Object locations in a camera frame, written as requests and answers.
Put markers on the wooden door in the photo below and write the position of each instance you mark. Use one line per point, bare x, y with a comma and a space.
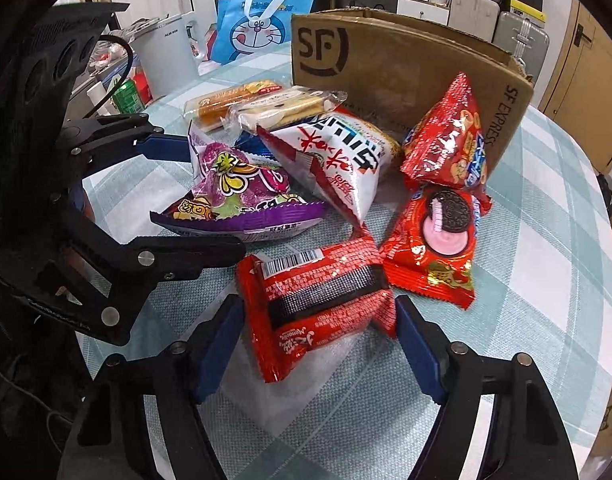
585, 85

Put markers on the blue cartoon tote bag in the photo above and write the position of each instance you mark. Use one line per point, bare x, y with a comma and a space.
256, 30

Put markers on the silver suitcase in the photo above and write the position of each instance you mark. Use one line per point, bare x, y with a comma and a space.
520, 45

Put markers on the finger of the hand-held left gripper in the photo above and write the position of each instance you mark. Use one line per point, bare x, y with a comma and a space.
186, 255
163, 146

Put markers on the white cracker packet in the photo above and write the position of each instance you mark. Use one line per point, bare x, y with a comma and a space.
286, 107

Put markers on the brown cardboard box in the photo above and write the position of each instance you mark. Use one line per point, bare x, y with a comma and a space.
385, 70

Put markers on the red and blue cookie packet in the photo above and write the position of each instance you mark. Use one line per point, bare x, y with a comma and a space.
440, 140

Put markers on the orange cake packet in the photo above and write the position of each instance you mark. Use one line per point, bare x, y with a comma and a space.
226, 102

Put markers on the red wafer packet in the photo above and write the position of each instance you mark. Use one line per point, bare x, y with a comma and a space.
316, 330

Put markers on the purple snack bag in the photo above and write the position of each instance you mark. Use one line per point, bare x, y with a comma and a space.
246, 185

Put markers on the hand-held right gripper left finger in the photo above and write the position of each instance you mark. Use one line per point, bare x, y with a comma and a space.
221, 350

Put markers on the white trash bin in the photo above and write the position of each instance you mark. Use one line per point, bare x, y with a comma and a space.
166, 60

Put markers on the beige suitcase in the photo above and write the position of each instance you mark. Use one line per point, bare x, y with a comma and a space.
473, 15

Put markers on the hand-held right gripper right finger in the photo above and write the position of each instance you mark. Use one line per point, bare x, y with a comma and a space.
415, 355

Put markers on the red pink-cream cookie packet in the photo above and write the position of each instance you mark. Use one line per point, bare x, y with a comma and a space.
425, 260

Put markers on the green can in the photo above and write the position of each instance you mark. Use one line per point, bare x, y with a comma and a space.
128, 97

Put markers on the white noodle snack bag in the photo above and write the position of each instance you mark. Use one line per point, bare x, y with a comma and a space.
336, 160

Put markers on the blue sandwich cookie packet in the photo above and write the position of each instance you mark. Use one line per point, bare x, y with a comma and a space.
251, 144

